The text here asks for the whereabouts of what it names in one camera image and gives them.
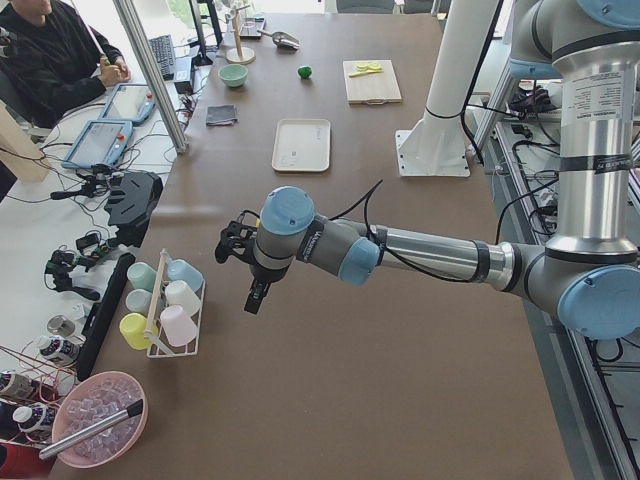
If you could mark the white cup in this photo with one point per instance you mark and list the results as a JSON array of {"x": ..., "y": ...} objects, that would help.
[{"x": 178, "y": 292}]

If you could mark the green lime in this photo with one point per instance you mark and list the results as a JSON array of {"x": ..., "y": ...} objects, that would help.
[{"x": 304, "y": 72}]

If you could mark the pink cup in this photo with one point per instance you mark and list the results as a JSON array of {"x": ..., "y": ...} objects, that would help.
[{"x": 179, "y": 328}]

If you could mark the black bar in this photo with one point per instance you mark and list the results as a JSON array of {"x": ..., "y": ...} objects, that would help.
[{"x": 102, "y": 318}]

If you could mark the black keyboard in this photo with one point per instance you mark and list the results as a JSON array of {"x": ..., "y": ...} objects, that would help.
[{"x": 163, "y": 50}]

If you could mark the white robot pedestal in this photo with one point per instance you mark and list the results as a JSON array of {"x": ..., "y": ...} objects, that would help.
[{"x": 436, "y": 145}]

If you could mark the green ceramic bowl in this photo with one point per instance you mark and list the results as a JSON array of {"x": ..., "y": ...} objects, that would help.
[{"x": 233, "y": 75}]

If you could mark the wooden cutting board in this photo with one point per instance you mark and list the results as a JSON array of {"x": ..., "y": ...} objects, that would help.
[{"x": 375, "y": 89}]

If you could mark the pink bowl of ice cubes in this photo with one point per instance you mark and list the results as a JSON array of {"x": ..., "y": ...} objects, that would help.
[{"x": 93, "y": 400}]

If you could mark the aluminium frame post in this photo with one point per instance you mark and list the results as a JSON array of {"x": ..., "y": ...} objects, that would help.
[{"x": 136, "y": 34}]

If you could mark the pale grey-green cup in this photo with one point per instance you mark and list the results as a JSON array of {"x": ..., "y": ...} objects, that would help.
[{"x": 138, "y": 301}]

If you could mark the mint green cup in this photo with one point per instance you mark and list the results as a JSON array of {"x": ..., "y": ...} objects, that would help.
[{"x": 141, "y": 276}]

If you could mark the metal scoop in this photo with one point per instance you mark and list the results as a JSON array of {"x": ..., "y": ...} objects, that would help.
[{"x": 281, "y": 39}]

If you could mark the yellow plastic knife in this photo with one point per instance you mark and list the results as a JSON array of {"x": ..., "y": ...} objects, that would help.
[{"x": 365, "y": 71}]

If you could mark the yellow cup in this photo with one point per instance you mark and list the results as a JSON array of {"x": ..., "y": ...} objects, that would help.
[{"x": 132, "y": 327}]

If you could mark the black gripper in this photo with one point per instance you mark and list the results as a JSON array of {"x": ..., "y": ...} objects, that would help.
[{"x": 261, "y": 274}]

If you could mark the small bottle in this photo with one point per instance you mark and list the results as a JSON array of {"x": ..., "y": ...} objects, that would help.
[
  {"x": 58, "y": 350},
  {"x": 35, "y": 418}
]

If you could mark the blue teach pendant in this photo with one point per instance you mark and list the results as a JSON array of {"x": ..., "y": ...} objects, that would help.
[
  {"x": 101, "y": 142},
  {"x": 132, "y": 102}
]

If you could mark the light blue cup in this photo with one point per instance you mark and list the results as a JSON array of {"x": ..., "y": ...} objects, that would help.
[{"x": 179, "y": 269}]

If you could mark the seated person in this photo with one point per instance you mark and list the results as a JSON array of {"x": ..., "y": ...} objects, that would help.
[{"x": 60, "y": 64}]

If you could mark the cream rabbit tray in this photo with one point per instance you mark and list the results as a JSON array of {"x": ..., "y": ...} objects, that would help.
[{"x": 302, "y": 146}]

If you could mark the grey folded cloth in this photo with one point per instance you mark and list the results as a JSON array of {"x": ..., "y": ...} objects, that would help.
[{"x": 221, "y": 115}]

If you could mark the wooden mug tree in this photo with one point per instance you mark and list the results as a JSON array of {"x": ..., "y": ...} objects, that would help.
[{"x": 239, "y": 54}]

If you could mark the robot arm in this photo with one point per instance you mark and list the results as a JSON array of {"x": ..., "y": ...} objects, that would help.
[{"x": 586, "y": 274}]

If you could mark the white wire cup rack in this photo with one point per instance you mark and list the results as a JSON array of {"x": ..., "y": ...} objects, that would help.
[{"x": 160, "y": 347}]

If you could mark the black plastic bracket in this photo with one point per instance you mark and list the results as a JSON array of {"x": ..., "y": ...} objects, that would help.
[{"x": 132, "y": 199}]

